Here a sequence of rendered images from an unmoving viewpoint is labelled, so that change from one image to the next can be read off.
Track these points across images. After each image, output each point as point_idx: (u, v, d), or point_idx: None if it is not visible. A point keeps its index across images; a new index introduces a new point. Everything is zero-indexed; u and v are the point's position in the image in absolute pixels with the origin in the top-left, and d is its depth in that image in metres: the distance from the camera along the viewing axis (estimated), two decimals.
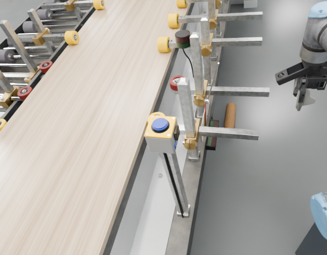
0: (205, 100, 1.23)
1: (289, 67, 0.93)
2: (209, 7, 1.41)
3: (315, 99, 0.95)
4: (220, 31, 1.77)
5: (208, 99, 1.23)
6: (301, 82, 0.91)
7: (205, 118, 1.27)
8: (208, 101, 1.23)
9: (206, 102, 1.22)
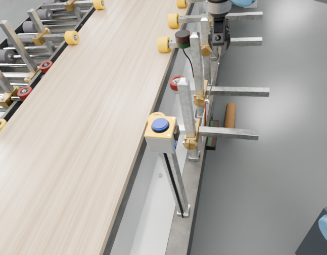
0: (205, 100, 1.23)
1: (213, 31, 1.04)
2: None
3: None
4: None
5: (208, 99, 1.23)
6: (227, 31, 1.07)
7: (205, 118, 1.27)
8: (208, 101, 1.23)
9: (206, 102, 1.22)
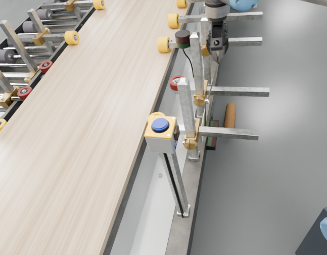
0: (205, 100, 1.23)
1: (211, 35, 1.02)
2: None
3: None
4: None
5: (208, 99, 1.23)
6: (225, 35, 1.05)
7: (205, 118, 1.27)
8: (208, 101, 1.23)
9: (206, 102, 1.22)
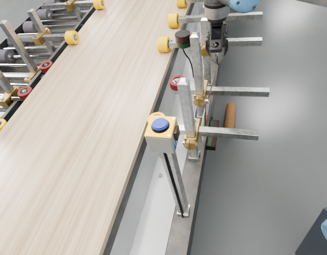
0: (205, 100, 1.23)
1: (211, 37, 1.00)
2: None
3: None
4: None
5: (208, 99, 1.23)
6: (225, 37, 1.03)
7: (205, 118, 1.28)
8: (208, 101, 1.23)
9: (206, 102, 1.22)
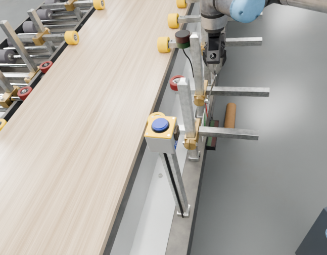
0: (205, 101, 1.23)
1: (207, 48, 0.95)
2: None
3: None
4: None
5: (208, 99, 1.22)
6: (223, 47, 0.97)
7: (206, 113, 1.31)
8: (208, 101, 1.23)
9: (206, 103, 1.23)
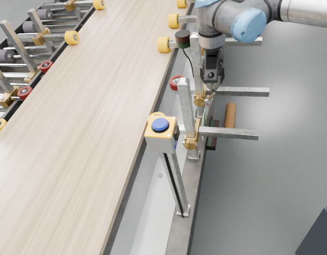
0: (205, 101, 1.23)
1: (205, 66, 0.92)
2: None
3: None
4: None
5: None
6: (221, 66, 0.95)
7: (207, 105, 1.32)
8: (208, 101, 1.23)
9: (206, 103, 1.24)
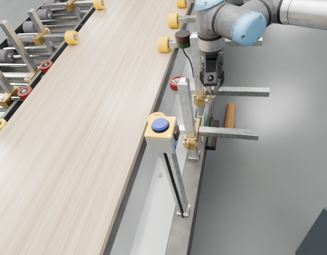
0: (205, 101, 1.23)
1: (205, 70, 0.92)
2: None
3: None
4: None
5: None
6: (221, 69, 0.95)
7: (207, 103, 1.32)
8: (208, 101, 1.23)
9: (206, 103, 1.24)
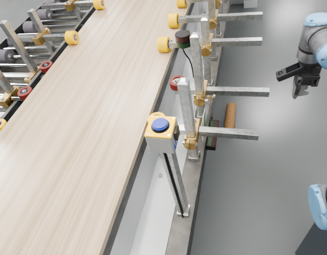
0: (205, 101, 1.23)
1: (287, 67, 1.09)
2: (209, 7, 1.41)
3: (309, 92, 1.13)
4: (220, 31, 1.77)
5: None
6: (297, 79, 1.07)
7: (207, 103, 1.32)
8: (208, 101, 1.23)
9: (206, 103, 1.24)
